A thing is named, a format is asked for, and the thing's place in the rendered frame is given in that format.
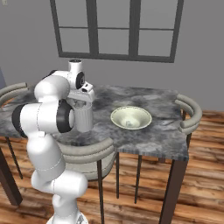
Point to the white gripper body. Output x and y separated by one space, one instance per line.
83 95

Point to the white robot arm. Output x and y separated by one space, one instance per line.
43 116

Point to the ribbed clear glass cup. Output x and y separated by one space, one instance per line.
84 119

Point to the small ice cube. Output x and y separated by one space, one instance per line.
127 122

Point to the pale green bowl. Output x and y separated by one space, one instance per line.
137 115

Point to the grey curved-back chair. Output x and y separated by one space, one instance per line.
87 151
11 90
192 112

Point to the dark grey framed window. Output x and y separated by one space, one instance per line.
93 29

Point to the grey marble table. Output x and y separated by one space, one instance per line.
163 128

